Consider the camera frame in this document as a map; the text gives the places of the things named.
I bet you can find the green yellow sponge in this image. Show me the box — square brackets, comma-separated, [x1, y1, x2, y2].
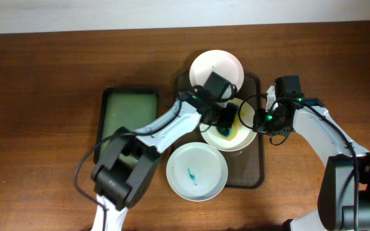
[216, 126, 233, 138]

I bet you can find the cream white plate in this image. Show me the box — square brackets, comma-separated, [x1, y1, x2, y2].
[199, 103, 256, 151]

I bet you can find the pale blue white plate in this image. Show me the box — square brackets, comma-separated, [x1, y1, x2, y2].
[166, 142, 228, 202]

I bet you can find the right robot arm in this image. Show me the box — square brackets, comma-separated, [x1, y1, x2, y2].
[253, 82, 370, 230]

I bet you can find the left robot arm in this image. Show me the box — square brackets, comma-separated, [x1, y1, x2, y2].
[91, 85, 237, 230]

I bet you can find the large brown serving tray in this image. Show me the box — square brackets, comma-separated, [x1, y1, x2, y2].
[169, 70, 265, 189]

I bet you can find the small green water tray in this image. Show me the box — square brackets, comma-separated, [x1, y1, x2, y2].
[93, 88, 159, 167]

